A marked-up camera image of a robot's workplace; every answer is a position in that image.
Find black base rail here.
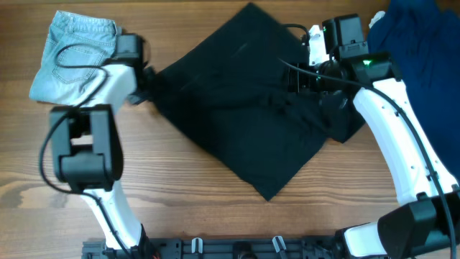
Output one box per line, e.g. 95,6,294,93
81,235,342,259

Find left black cable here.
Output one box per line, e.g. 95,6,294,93
38,42,136,259

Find black shorts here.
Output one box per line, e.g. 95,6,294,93
149,4,364,200

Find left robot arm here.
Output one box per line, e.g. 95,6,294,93
39,34,155,258

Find folded light blue jeans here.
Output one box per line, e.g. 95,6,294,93
29,11,119,104

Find white cloth piece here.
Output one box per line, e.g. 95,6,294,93
369,11,385,28

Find right black cable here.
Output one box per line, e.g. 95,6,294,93
277,23,458,259

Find dark blue garment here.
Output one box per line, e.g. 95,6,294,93
367,0,459,177

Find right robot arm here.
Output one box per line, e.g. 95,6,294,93
290,14,459,258

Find black cable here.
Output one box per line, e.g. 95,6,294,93
38,42,136,259
277,23,458,259

